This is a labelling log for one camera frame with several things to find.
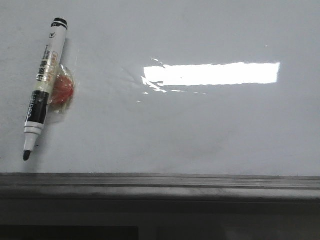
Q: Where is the red magnet taped to marker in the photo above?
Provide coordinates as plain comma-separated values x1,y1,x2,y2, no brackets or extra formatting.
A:
48,64,76,115

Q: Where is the black white whiteboard marker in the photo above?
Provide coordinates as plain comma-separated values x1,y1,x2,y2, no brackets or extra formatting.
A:
22,17,68,161

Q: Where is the white whiteboard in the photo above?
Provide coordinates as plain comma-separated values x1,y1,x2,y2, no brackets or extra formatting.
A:
0,0,320,176

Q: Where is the grey aluminium whiteboard frame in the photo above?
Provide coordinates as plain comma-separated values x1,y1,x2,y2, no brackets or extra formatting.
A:
0,173,320,201

